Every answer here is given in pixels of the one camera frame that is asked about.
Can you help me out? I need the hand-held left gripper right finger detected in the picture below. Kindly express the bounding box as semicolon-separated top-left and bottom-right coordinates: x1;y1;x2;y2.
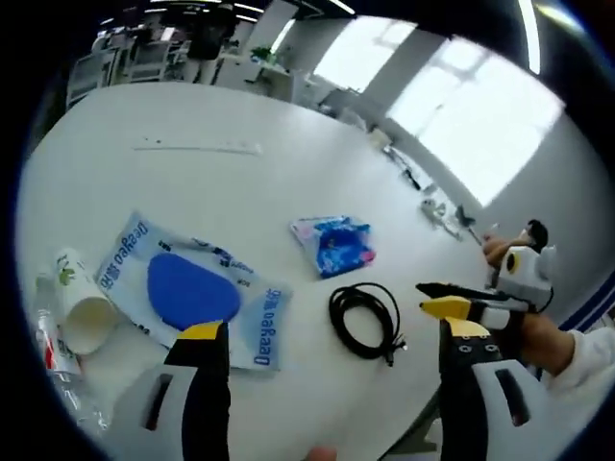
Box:
439;316;552;461

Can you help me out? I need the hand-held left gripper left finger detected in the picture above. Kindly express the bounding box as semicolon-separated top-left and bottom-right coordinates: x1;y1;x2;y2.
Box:
122;321;232;461

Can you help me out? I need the table socket strip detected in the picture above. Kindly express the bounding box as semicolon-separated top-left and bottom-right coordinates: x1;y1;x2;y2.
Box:
133;135;263;156

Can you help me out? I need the white paper cup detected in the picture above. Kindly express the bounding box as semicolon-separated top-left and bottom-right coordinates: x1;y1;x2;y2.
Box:
50;247;120;356

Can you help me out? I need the white table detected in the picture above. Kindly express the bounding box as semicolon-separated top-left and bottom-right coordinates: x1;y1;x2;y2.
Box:
16;81;496;461

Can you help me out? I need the black cable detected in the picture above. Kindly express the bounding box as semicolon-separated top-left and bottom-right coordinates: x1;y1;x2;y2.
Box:
329;282;410;369

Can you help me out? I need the small blue packet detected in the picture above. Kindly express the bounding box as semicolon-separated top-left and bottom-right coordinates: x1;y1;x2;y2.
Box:
289;214;377;280

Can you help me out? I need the person's right hand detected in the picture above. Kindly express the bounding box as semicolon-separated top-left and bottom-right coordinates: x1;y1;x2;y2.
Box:
502;312;578;378

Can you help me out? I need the group of small desk items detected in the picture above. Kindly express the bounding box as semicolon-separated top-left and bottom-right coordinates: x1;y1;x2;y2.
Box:
372;129;481;241

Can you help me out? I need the clear plastic water bottle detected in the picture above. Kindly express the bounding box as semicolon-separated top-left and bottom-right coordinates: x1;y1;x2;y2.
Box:
33;273;111;436

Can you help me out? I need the ceiling light strip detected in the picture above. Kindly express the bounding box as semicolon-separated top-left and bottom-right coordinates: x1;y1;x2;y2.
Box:
517;0;543;77

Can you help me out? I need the large window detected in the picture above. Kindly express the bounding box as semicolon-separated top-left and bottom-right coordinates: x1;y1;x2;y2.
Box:
386;37;567;208
311;18;415;96

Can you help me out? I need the large blue mask packet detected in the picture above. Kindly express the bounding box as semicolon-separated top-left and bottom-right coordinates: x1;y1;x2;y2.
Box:
93;208;295;375

